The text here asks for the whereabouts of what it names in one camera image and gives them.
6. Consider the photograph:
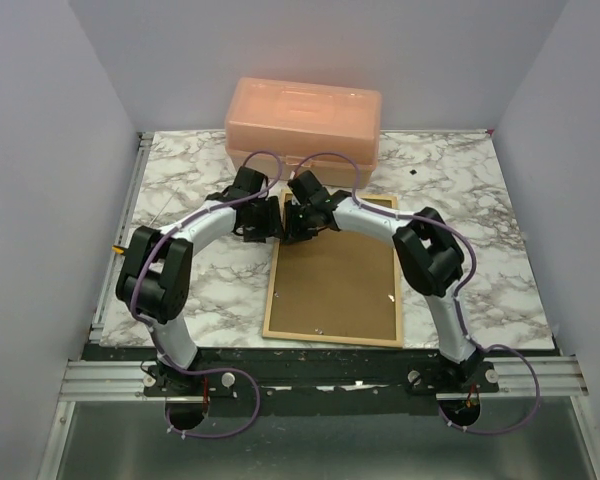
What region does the light wooden picture frame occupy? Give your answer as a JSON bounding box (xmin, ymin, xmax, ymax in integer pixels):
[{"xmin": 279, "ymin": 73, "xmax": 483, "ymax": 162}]
[{"xmin": 260, "ymin": 188, "xmax": 406, "ymax": 349}]

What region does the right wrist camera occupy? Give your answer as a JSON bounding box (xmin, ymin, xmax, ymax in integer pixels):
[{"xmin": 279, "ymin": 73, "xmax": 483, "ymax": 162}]
[{"xmin": 288, "ymin": 171, "xmax": 330, "ymax": 206}]

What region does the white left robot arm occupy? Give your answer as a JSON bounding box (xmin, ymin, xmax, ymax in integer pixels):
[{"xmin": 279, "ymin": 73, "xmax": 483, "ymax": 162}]
[{"xmin": 115, "ymin": 167, "xmax": 283, "ymax": 395}]

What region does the brown backing board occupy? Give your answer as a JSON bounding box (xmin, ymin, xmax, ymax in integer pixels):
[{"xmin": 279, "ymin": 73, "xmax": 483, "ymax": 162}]
[{"xmin": 268, "ymin": 194, "xmax": 399, "ymax": 341}]

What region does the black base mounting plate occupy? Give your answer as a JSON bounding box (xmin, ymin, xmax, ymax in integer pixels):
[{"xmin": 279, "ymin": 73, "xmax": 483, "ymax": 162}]
[{"xmin": 144, "ymin": 348, "xmax": 499, "ymax": 397}]

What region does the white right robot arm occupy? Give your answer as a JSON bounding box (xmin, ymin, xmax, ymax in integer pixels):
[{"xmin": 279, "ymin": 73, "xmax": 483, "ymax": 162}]
[{"xmin": 282, "ymin": 190, "xmax": 478, "ymax": 392}]

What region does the aluminium rail frame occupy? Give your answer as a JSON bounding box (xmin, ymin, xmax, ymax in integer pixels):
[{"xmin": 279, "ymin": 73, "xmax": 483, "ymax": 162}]
[{"xmin": 59, "ymin": 132, "xmax": 154, "ymax": 402}]

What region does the orange translucent plastic box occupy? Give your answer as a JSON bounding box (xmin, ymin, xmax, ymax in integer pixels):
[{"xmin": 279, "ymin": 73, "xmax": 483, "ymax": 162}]
[{"xmin": 225, "ymin": 77, "xmax": 382, "ymax": 188}]

